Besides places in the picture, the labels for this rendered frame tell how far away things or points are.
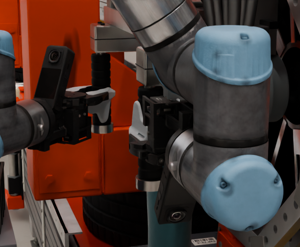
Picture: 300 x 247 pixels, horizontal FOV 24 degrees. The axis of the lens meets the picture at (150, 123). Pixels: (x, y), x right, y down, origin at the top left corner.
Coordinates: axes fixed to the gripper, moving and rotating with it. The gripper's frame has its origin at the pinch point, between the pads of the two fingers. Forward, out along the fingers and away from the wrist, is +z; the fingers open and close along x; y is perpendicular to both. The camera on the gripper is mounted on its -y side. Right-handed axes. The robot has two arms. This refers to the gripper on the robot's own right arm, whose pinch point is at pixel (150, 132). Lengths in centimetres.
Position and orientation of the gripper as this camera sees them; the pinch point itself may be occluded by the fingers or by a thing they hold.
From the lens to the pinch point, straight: 101.0
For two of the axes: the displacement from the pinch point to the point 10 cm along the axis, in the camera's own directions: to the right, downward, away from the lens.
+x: -9.6, 0.7, -2.6
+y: 0.0, -9.7, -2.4
